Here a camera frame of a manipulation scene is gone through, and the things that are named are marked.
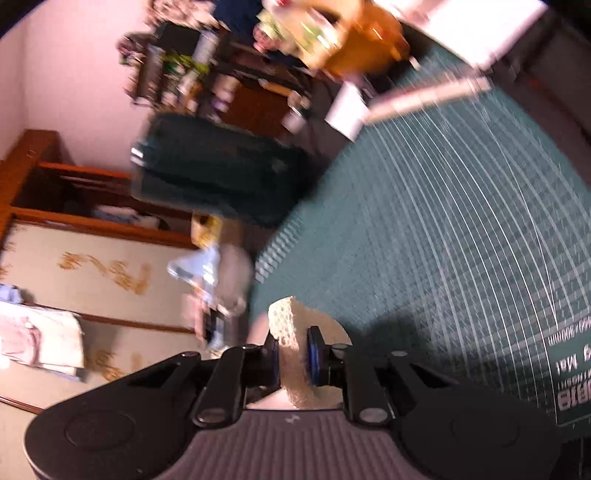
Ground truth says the white bowl red rim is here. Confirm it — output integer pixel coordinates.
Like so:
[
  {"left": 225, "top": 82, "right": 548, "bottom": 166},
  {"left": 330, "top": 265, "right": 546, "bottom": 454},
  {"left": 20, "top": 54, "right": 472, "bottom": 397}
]
[{"left": 246, "top": 313, "right": 296, "bottom": 410}]

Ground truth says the beige oval sponge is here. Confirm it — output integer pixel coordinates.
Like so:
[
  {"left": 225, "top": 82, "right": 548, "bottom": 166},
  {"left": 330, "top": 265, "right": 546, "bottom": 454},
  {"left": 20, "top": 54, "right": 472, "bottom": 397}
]
[{"left": 267, "top": 296, "right": 352, "bottom": 410}]

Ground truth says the blue hat white teapot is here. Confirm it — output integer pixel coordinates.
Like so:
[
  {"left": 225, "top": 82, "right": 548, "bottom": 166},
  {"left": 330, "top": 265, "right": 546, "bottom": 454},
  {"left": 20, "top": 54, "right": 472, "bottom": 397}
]
[{"left": 167, "top": 244, "right": 253, "bottom": 317}]

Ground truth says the green cutting mat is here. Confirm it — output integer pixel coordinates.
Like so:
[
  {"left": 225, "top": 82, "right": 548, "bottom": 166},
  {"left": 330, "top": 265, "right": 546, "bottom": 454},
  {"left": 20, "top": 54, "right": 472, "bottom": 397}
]
[{"left": 250, "top": 87, "right": 590, "bottom": 436}]

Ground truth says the white card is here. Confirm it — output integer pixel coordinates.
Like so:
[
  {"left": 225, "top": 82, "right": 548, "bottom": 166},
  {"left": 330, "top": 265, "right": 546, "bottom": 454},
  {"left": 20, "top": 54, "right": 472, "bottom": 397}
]
[{"left": 325, "top": 82, "right": 369, "bottom": 142}]

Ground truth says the white pen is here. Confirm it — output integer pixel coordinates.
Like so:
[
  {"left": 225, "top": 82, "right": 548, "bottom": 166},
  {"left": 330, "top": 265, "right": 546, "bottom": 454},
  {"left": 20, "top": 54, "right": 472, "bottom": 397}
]
[{"left": 363, "top": 76, "right": 492, "bottom": 125}]

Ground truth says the orange pig teapot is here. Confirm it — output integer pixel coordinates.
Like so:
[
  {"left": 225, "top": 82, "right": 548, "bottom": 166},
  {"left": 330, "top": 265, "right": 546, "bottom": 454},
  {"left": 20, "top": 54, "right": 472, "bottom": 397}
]
[{"left": 271, "top": 0, "right": 422, "bottom": 80}]

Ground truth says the light green bag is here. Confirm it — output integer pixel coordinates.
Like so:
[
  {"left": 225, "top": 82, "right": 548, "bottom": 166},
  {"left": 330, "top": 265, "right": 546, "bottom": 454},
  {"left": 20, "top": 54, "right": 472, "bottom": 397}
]
[{"left": 252, "top": 1, "right": 297, "bottom": 55}]

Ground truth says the white paper stack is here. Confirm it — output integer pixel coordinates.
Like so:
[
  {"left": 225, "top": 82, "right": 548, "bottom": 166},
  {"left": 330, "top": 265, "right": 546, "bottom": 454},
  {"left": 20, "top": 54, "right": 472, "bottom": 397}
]
[{"left": 378, "top": 0, "right": 547, "bottom": 70}]

